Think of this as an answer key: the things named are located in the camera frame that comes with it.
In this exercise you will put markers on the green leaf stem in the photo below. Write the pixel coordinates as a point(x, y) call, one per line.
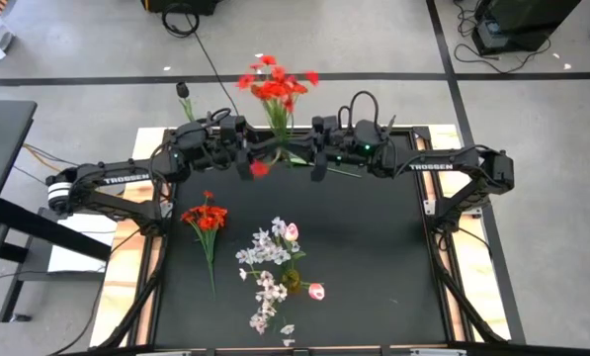
point(182, 90)

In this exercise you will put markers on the wooden table board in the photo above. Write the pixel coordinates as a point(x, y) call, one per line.
point(121, 277)

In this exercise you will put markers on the silver metal bracket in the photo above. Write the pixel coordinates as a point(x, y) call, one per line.
point(438, 352)
point(163, 353)

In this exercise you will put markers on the black table clamp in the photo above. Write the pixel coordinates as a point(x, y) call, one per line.
point(390, 126)

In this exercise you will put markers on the red flower bunch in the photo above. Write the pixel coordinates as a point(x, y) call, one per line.
point(275, 91)
point(206, 220)

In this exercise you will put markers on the amber ribbed glass vase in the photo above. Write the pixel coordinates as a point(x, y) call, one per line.
point(292, 281)

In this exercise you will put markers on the black box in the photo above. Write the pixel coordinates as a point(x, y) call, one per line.
point(181, 6)

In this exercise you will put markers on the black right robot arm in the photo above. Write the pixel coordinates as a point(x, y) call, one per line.
point(438, 165)

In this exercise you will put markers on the pinkish white flower bunch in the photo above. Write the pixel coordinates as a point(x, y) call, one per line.
point(270, 293)

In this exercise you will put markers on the black desk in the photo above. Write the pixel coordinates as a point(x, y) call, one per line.
point(3, 148)

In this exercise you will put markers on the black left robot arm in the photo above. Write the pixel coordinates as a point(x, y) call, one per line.
point(126, 178)

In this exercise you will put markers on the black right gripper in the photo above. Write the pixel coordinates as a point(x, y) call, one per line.
point(331, 143)

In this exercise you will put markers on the white board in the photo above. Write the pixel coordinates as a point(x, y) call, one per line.
point(77, 252)

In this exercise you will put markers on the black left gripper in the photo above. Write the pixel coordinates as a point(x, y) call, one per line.
point(232, 141)

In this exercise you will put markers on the black computer tower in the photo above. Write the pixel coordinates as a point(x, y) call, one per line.
point(522, 20)

